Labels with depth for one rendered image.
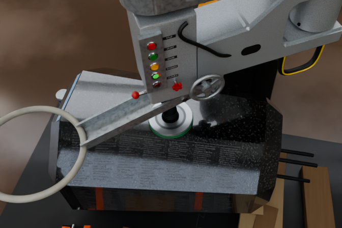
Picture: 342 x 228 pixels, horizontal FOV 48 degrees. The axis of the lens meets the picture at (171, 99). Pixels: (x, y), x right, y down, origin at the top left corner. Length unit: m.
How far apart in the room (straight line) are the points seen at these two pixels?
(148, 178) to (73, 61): 1.74
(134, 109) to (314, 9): 0.86
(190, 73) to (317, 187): 1.40
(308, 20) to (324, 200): 1.29
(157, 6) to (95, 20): 2.54
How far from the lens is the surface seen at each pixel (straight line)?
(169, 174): 1.89
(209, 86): 1.49
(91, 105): 1.99
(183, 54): 1.39
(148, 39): 1.26
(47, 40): 3.67
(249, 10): 1.48
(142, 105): 1.75
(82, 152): 1.74
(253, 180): 1.87
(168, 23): 1.26
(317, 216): 2.54
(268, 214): 2.34
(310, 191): 2.59
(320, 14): 1.64
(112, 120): 1.78
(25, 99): 3.28
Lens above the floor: 2.38
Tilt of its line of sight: 53 degrees down
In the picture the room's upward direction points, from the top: 5 degrees counter-clockwise
